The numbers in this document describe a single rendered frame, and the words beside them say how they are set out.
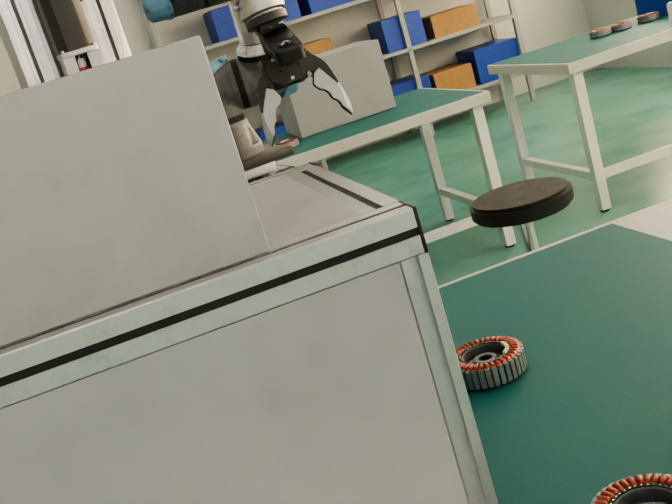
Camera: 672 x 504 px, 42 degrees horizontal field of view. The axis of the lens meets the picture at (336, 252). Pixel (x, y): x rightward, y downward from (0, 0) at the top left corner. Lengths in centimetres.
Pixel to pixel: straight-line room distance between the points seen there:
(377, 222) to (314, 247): 6
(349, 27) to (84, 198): 746
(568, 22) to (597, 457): 808
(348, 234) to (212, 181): 13
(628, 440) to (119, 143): 66
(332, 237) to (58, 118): 26
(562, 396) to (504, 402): 8
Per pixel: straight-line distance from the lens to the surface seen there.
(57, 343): 80
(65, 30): 209
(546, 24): 892
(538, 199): 285
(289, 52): 138
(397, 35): 775
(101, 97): 79
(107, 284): 81
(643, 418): 113
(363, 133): 392
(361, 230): 81
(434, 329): 86
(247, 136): 206
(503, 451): 112
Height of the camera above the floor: 131
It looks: 15 degrees down
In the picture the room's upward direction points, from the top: 17 degrees counter-clockwise
